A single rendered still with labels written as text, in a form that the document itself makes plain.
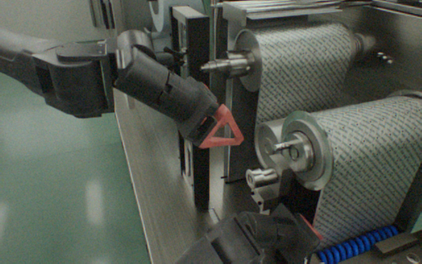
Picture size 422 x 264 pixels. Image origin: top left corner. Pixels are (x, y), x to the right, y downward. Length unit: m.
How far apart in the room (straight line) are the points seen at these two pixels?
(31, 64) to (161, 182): 0.69
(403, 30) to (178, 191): 0.73
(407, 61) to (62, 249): 1.96
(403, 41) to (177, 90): 0.58
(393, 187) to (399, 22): 0.37
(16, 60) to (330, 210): 0.56
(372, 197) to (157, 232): 0.54
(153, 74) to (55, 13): 5.60
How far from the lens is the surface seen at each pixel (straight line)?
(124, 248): 2.03
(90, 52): 0.39
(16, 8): 6.02
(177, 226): 0.89
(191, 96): 0.41
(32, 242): 2.27
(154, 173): 1.07
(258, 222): 0.52
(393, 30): 0.85
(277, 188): 0.63
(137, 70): 0.38
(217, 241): 0.47
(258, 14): 0.71
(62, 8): 5.95
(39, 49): 0.43
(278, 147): 0.56
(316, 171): 0.56
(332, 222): 0.67
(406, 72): 0.83
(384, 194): 0.72
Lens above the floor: 1.58
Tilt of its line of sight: 32 degrees down
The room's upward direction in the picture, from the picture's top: straight up
